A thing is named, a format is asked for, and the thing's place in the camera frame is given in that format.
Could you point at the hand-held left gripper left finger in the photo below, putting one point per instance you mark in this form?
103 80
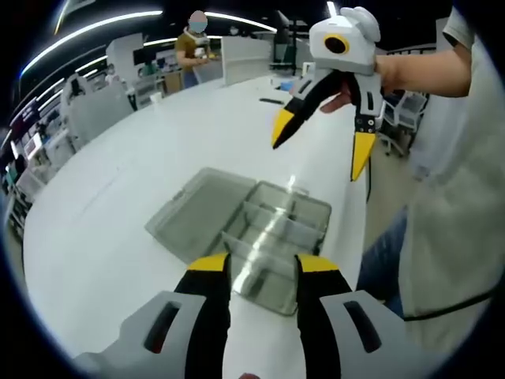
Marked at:
205 284

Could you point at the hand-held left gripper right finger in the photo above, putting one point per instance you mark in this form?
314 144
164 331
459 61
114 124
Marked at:
321 284

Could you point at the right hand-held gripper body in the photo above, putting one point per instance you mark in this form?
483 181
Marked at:
361 55

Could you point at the grey transparent guide fixture box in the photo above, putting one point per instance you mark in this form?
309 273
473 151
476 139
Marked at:
189 221

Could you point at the person's right hand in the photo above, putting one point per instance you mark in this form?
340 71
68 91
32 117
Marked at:
335 103

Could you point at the person's left hand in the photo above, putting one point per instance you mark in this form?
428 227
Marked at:
250 376

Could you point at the blue cloth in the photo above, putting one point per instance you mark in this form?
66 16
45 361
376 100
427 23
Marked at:
287 85

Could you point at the black pen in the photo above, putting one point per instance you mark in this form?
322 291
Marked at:
272 101

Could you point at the white office chair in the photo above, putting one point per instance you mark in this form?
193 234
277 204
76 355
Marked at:
410 106

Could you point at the person's blue jeans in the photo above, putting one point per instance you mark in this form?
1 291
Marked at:
384 260

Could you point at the white partition panel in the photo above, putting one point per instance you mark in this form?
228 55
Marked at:
246 59

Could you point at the white paper cup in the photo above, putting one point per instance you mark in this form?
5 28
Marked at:
155 98

